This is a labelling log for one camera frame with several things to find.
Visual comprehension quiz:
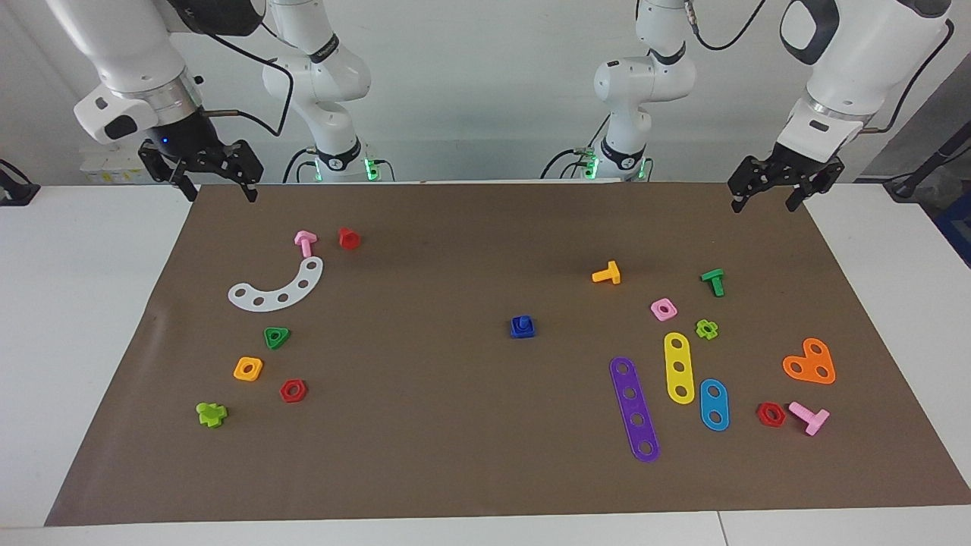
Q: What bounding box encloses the white curved perforated plate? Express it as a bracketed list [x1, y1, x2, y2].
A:
[228, 256, 325, 312]

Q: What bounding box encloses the black stand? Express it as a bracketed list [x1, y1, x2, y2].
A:
[884, 125, 971, 202]

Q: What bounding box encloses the blue box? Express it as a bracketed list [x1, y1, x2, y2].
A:
[935, 193, 971, 268]

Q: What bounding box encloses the black table clamp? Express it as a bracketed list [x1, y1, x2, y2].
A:
[0, 158, 41, 207]

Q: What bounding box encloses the orange heart plate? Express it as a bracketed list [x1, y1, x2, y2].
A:
[782, 337, 837, 385]

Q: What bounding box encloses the yellow three-hole strip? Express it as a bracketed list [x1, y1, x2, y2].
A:
[664, 332, 696, 405]

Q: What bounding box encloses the blue two-hole strip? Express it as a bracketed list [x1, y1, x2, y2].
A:
[699, 378, 731, 432]

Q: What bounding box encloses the purple four-hole strip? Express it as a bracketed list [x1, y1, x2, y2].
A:
[609, 356, 661, 463]

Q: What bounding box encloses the brown table mat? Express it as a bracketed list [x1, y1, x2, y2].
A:
[44, 180, 971, 527]

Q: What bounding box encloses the black right base cable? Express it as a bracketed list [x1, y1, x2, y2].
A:
[283, 146, 321, 184]

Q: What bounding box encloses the black base cable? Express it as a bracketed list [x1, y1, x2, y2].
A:
[283, 146, 321, 184]
[540, 114, 611, 180]

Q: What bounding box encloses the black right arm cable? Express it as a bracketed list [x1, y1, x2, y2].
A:
[199, 23, 295, 139]

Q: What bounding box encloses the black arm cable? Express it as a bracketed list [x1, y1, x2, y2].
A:
[199, 23, 295, 139]
[683, 0, 955, 136]

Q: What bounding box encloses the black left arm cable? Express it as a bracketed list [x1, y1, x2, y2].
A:
[683, 0, 955, 136]

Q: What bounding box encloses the black left base cable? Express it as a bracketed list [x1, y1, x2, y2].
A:
[540, 114, 611, 180]

